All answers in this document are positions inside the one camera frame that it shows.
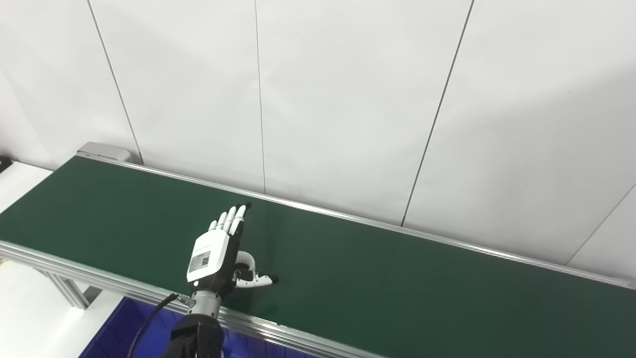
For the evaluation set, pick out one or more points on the grey conveyor end housing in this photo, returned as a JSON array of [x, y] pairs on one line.
[[102, 150]]

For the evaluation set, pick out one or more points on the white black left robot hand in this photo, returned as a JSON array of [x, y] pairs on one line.
[[211, 253]]

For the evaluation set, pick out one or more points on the blue bin with white rings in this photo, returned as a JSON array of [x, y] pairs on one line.
[[114, 333]]

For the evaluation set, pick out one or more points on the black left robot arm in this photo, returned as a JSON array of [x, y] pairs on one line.
[[196, 333]]

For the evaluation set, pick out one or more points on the green conveyor belt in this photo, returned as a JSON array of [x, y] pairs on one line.
[[397, 288], [258, 325]]

